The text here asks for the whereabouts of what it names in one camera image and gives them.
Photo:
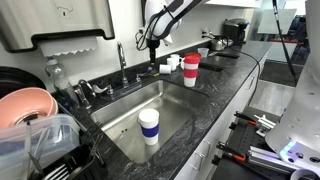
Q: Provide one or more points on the small white cup lying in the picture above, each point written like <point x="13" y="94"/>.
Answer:
<point x="164" y="69"/>

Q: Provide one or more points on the white cup red lid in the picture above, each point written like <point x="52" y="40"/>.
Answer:
<point x="190" y="70"/>

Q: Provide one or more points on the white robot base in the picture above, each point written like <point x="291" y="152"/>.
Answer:
<point x="296" y="136"/>

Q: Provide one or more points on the white mug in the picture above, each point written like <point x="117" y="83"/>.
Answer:
<point x="172" y="63"/>
<point x="177" y="58"/>

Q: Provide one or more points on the stainless steel sink basin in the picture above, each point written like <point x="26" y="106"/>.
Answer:
<point x="175" y="104"/>

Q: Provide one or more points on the clear plastic water bottle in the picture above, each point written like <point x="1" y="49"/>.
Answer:
<point x="61" y="83"/>

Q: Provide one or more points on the black dish rack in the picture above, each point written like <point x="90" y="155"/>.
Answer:
<point x="82" y="163"/>

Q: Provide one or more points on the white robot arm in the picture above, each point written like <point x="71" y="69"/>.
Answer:
<point x="162" y="18"/>

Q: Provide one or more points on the black orange clamp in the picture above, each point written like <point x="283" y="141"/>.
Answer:
<point x="227" y="152"/>

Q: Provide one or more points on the white cup blue band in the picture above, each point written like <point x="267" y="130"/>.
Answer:
<point x="148" y="119"/>

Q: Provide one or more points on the black round pan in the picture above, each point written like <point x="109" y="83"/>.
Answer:
<point x="12" y="79"/>

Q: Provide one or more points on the clear measuring cup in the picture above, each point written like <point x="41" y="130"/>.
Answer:
<point x="203" y="51"/>

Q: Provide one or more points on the steel paper towel dispenser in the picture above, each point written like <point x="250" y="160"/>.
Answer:
<point x="25" y="23"/>

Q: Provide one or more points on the green yellow sponge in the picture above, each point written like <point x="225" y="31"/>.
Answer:
<point x="155" y="74"/>

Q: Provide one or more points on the chrome faucet handle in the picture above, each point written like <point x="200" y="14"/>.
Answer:
<point x="145" y="74"/>
<point x="108" y="89"/>

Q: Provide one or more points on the pink bowl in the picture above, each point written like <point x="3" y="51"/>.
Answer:
<point x="24" y="102"/>

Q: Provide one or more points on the steel kettle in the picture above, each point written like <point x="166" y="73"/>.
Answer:
<point x="219" y="44"/>

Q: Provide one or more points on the black coffee machine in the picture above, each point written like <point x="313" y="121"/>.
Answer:
<point x="234" y="29"/>

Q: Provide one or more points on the orange bowl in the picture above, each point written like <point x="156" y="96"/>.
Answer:
<point x="193" y="54"/>

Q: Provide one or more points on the white mug left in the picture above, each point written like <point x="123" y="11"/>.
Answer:
<point x="172" y="63"/>

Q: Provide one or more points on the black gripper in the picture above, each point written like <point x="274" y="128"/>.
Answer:
<point x="152" y="45"/>

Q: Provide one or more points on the chrome gooseneck faucet spout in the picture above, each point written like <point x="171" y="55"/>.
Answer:
<point x="122" y="64"/>

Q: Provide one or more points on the white mug right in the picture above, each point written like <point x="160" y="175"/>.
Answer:
<point x="177" y="58"/>

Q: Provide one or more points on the clear plastic container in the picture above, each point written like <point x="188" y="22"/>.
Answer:
<point x="46" y="139"/>

